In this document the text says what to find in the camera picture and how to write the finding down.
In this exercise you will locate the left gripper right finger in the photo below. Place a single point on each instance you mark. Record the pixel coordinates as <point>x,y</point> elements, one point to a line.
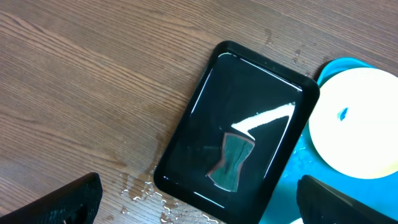
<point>321,204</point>

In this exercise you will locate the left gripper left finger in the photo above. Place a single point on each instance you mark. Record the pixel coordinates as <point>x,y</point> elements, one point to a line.
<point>76,202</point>

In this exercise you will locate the yellow-green plate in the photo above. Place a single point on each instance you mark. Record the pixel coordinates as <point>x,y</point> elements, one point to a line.
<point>354,124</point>

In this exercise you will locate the dark wet sponge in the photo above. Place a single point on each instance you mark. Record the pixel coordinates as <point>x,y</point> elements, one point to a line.
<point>235,150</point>

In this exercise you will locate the teal plastic tray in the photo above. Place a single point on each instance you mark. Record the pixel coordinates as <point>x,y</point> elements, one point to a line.
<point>380,194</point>

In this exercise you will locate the black plastic tray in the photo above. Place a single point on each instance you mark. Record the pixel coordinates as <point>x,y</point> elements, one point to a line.
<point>244,93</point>

